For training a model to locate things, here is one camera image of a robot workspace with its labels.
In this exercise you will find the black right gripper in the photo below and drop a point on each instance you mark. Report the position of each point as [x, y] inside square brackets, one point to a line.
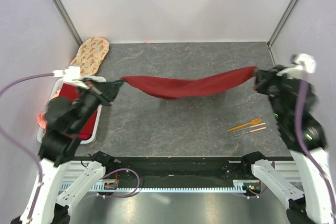
[263, 77]

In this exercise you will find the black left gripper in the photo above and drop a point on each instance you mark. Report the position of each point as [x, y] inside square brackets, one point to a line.
[109, 89]

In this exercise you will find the red cloth napkin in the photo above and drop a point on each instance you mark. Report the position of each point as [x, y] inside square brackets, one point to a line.
[171, 89]

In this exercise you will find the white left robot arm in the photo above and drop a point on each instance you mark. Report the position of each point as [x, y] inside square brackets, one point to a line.
[46, 203]

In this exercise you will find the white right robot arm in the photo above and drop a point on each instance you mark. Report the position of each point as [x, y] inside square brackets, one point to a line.
[304, 137]

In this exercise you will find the orange plastic fork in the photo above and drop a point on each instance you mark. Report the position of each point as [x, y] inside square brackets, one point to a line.
[252, 122]

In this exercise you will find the floral oval placemat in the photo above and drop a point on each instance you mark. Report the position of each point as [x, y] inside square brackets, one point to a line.
[90, 55]

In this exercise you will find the red cloth in basket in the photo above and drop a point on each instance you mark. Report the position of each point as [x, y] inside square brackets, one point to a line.
[88, 118]

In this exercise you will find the white plastic basket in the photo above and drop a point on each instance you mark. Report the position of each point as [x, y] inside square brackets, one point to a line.
[73, 112]

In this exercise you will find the salmon pink cloth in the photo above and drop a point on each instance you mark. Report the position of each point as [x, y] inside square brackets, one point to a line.
[41, 120]

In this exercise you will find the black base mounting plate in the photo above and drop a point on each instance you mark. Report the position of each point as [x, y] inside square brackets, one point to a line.
[163, 172]

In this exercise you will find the chopstick with tan handle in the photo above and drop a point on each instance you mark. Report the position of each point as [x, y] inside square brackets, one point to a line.
[252, 126]

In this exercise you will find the white slotted cable duct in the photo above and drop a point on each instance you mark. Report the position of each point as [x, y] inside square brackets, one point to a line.
[101, 187]

